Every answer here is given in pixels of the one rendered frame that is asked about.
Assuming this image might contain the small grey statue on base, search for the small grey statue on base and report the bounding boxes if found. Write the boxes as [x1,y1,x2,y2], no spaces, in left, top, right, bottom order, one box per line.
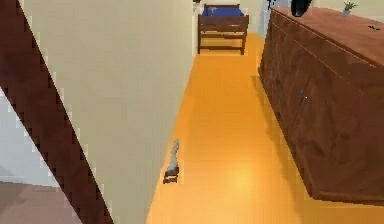
[162,138,181,185]

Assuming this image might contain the brown bed with blue mattress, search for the brown bed with blue mattress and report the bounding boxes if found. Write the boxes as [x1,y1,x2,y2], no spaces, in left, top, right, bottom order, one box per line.
[197,3,250,56]

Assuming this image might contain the brown wooden sideboard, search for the brown wooden sideboard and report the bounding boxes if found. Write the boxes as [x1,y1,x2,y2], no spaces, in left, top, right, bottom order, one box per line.
[258,7,384,205]

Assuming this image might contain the black vase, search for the black vase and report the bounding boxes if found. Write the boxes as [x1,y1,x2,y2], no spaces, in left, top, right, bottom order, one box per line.
[290,0,315,18]

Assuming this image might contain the small green potted plant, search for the small green potted plant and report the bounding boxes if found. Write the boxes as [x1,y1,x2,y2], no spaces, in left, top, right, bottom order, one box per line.
[342,1,359,18]

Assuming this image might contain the dark brown door frame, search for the dark brown door frame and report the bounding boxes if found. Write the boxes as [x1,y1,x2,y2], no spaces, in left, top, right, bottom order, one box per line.
[0,0,115,224]

